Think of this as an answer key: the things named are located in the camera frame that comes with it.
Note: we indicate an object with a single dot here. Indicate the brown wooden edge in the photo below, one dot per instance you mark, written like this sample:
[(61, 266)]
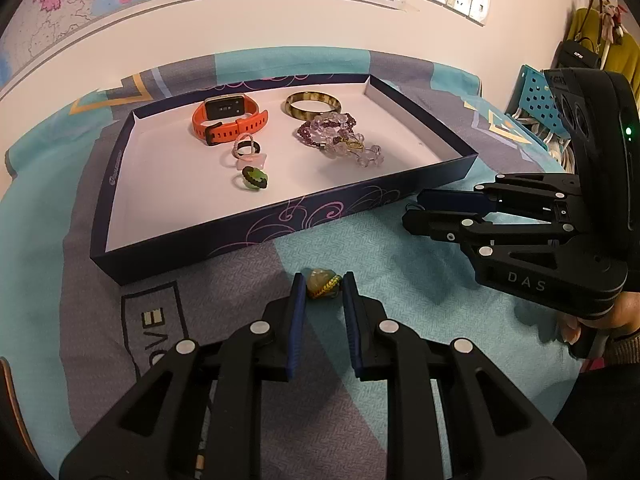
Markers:
[(12, 400)]

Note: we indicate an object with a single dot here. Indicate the dark blue cardboard tray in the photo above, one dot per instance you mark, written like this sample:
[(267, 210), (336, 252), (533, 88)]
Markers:
[(410, 140)]

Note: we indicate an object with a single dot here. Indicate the pink star stone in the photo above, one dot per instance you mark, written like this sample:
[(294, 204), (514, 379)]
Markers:
[(255, 162)]

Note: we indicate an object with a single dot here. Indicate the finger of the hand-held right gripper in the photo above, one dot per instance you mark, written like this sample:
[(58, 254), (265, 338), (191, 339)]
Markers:
[(450, 201), (435, 225)]

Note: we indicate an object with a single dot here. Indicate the blue perforated crate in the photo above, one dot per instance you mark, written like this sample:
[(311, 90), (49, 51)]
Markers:
[(535, 95)]

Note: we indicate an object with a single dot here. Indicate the orange smartwatch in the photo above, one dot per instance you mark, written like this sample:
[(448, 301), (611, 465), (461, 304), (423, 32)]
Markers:
[(250, 121)]

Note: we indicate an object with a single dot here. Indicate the person's right forearm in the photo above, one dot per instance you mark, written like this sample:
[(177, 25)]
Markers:
[(625, 350)]

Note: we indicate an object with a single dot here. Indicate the tortoiseshell bangle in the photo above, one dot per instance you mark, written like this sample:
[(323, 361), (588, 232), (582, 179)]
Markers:
[(312, 94)]

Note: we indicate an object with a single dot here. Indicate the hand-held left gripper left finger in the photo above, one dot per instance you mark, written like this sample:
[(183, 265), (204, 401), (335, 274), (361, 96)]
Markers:
[(295, 325)]

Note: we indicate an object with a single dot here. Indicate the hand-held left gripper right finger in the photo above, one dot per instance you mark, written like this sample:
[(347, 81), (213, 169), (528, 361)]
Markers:
[(351, 325)]

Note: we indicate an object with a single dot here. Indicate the printed teal grey blanket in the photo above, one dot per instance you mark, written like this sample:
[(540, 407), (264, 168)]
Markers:
[(425, 285)]

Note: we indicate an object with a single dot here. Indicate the person's dark clothing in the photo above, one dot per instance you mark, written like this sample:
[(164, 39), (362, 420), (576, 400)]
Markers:
[(600, 420)]

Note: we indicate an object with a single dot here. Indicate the person's right hand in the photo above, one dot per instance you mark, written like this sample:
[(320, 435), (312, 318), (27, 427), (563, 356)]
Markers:
[(625, 315)]

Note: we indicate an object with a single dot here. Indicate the yellow green stone pendant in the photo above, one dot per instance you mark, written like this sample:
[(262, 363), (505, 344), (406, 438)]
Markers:
[(322, 285)]

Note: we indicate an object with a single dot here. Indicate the black handbag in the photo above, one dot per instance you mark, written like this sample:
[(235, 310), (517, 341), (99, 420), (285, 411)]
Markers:
[(580, 22), (577, 55)]

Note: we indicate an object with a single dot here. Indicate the patterned scarf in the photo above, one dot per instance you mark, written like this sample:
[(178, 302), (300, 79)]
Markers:
[(611, 15)]

